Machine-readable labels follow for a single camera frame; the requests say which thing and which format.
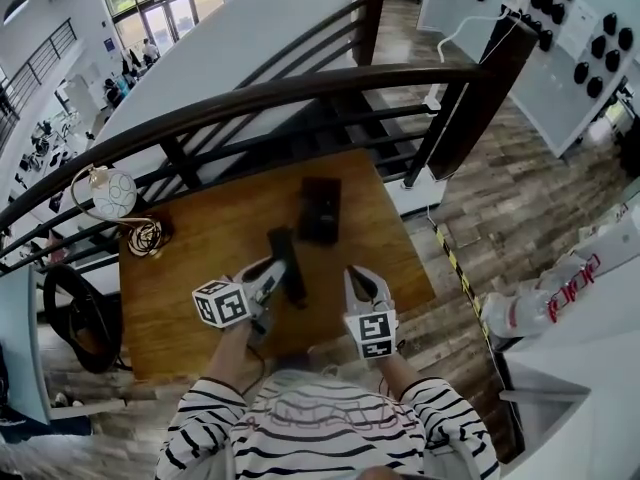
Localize yellow black floor tape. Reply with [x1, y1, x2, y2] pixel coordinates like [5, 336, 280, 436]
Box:
[433, 223, 494, 352]

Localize dark curved stair railing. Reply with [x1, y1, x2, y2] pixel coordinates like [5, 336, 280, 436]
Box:
[0, 0, 497, 275]

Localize glass entrance doors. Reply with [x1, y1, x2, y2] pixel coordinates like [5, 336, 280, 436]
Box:
[96, 0, 224, 45]

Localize white display board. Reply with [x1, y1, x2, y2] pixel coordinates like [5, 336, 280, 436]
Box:
[502, 0, 636, 159]

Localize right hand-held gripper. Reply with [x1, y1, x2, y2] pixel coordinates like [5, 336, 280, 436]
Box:
[343, 265, 400, 362]

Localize striped white shirt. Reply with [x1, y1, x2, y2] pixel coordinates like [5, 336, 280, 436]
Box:
[154, 367, 501, 480]

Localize person's left forearm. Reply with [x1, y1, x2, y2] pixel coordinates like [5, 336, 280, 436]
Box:
[201, 320, 252, 395]

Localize brass lamp with white shade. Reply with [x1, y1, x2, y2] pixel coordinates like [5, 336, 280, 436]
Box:
[69, 163, 167, 260]

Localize person's right forearm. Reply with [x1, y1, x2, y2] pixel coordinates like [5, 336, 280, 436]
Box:
[375, 351, 420, 400]

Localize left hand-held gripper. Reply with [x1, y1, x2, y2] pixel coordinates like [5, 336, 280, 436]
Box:
[192, 259, 287, 344]

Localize group of black wall-mounted items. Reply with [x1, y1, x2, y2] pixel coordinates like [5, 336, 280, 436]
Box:
[456, 0, 637, 100]

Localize white power cable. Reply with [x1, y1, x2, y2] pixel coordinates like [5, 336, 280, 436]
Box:
[436, 6, 524, 65]

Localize black telephone base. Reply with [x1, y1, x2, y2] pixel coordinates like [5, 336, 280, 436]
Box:
[297, 177, 343, 245]

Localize pack of clear plastic bottles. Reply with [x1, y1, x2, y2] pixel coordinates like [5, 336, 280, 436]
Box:
[478, 251, 602, 340]

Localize dark wooden railing post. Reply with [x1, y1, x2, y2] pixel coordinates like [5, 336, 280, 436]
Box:
[428, 16, 540, 182]

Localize black round chair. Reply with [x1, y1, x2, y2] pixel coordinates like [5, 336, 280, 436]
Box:
[42, 264, 124, 375]

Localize black telephone handset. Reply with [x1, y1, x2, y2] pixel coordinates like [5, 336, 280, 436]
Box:
[266, 226, 308, 311]

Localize white counter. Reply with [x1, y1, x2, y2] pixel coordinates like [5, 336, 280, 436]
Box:
[498, 327, 640, 480]

